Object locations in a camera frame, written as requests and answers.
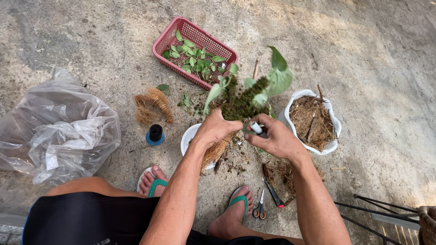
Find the dry brown fibre filling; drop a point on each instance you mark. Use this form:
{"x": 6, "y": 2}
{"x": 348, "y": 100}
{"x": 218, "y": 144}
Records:
{"x": 311, "y": 122}

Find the pink plastic basket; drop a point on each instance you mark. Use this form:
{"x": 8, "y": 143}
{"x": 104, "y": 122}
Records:
{"x": 218, "y": 46}

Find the white scalloped plastic pot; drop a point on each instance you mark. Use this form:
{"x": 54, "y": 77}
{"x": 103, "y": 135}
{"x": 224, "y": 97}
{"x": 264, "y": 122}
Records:
{"x": 332, "y": 144}

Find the person's left foot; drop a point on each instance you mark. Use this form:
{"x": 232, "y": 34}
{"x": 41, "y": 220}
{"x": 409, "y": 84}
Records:
{"x": 150, "y": 180}

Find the coconut fibre bundle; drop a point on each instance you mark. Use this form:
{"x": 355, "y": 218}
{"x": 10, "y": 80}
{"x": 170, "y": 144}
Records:
{"x": 153, "y": 105}

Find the person's black shorts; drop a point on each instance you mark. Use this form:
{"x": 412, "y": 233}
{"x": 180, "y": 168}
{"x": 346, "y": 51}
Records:
{"x": 92, "y": 221}

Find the black spool with blue base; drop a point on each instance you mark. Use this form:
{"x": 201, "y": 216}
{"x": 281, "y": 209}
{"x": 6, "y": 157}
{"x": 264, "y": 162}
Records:
{"x": 155, "y": 134}

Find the small white thread tube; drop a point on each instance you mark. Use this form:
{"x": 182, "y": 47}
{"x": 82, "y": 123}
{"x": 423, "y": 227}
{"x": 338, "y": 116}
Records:
{"x": 256, "y": 127}

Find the person's left leg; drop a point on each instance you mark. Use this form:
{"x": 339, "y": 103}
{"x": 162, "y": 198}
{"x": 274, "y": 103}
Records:
{"x": 92, "y": 186}

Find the moss bundle with green leaves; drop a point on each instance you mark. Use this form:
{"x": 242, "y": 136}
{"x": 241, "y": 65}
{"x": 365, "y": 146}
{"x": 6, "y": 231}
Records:
{"x": 243, "y": 102}

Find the green flip-flop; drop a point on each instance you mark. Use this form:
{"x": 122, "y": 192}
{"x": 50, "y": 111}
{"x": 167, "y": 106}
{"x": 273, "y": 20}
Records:
{"x": 156, "y": 185}
{"x": 240, "y": 200}

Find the coconut fibre tuft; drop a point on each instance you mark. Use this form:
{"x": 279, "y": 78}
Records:
{"x": 216, "y": 151}

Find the heap of green leaf cuttings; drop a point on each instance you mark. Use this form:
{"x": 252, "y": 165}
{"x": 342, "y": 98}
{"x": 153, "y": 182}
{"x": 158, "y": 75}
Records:
{"x": 194, "y": 59}

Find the thin bamboo stick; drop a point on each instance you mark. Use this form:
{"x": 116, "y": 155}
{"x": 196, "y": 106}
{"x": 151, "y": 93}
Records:
{"x": 256, "y": 68}

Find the clear plastic bag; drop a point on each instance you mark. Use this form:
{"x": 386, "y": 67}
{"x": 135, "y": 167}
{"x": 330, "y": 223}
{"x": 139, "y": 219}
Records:
{"x": 58, "y": 129}

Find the white round bowl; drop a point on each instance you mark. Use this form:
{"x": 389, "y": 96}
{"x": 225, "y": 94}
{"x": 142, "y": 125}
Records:
{"x": 189, "y": 137}

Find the black metal rack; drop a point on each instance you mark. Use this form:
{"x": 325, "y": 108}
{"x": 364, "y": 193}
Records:
{"x": 378, "y": 217}

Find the loose brown root pile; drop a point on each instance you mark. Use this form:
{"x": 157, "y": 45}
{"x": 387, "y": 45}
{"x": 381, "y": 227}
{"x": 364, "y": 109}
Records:
{"x": 284, "y": 173}

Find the person's foot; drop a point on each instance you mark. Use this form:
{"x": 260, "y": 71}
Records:
{"x": 150, "y": 180}
{"x": 230, "y": 217}

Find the person's right hand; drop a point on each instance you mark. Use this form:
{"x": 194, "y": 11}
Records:
{"x": 277, "y": 139}

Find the person's right foot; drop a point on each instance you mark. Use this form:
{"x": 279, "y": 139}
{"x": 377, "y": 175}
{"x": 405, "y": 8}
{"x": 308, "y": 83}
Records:
{"x": 230, "y": 217}

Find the black and red utility knife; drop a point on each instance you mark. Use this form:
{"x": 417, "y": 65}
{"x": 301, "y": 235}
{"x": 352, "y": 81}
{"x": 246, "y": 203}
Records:
{"x": 273, "y": 193}

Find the loose green leaf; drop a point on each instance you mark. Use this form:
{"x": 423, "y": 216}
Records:
{"x": 185, "y": 101}
{"x": 163, "y": 87}

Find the person's left hand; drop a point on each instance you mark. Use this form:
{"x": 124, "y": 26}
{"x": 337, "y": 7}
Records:
{"x": 213, "y": 131}

